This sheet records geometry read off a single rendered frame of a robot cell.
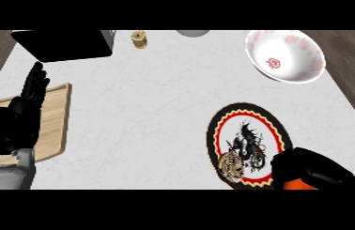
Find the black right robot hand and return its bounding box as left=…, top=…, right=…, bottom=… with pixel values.
left=269, top=146, right=355, bottom=191

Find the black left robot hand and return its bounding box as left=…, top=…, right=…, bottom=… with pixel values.
left=0, top=61, right=52, bottom=156

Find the black-rimmed plate with dragon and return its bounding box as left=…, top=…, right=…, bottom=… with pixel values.
left=206, top=101, right=295, bottom=191

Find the white bowl with pink pattern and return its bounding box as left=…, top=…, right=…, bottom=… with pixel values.
left=244, top=29, right=327, bottom=84

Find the wooden cutting board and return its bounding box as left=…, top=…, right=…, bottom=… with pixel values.
left=0, top=82, right=74, bottom=166

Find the orange object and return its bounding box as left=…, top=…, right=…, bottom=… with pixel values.
left=281, top=177, right=321, bottom=191

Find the black flat appliance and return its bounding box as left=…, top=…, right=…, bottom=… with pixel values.
left=11, top=29, right=116, bottom=64

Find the small tan jar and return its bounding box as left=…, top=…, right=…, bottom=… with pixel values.
left=129, top=30, right=150, bottom=50

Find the grey round object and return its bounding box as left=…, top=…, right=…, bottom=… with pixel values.
left=175, top=29, right=212, bottom=38

